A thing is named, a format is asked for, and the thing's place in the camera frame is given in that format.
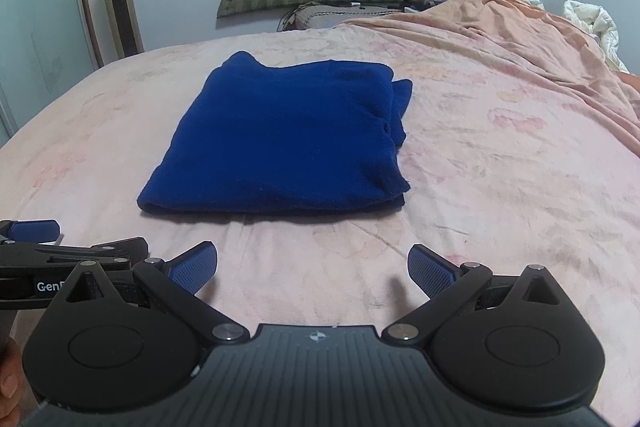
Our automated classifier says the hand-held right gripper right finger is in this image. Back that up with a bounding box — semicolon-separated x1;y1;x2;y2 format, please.
381;243;563;349

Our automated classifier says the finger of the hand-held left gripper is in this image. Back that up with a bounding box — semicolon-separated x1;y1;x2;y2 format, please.
0;219;63;245
0;236;151;280

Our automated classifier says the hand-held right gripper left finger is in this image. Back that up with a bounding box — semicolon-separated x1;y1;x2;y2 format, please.
62;240;251;349

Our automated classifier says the blue beaded sweater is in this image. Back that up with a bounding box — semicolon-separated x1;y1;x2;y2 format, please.
137;50;414;216

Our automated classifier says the person's left hand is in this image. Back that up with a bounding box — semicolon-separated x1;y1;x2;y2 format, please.
0;336;25;402

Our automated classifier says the pink bed sheet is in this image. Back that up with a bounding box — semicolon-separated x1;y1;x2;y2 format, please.
0;26;640;418

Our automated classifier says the flower print wardrobe door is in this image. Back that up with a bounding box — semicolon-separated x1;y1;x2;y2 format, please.
0;0;100;148

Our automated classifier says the peach blanket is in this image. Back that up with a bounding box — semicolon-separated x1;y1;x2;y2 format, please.
342;0;640;138

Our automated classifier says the dark cloth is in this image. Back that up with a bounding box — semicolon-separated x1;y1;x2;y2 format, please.
400;0;453;14

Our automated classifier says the cream crumpled cloth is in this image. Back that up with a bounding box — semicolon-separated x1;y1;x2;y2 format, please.
563;0;631;74

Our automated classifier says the beige bag with cables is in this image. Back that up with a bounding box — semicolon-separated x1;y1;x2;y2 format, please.
279;2;426;32

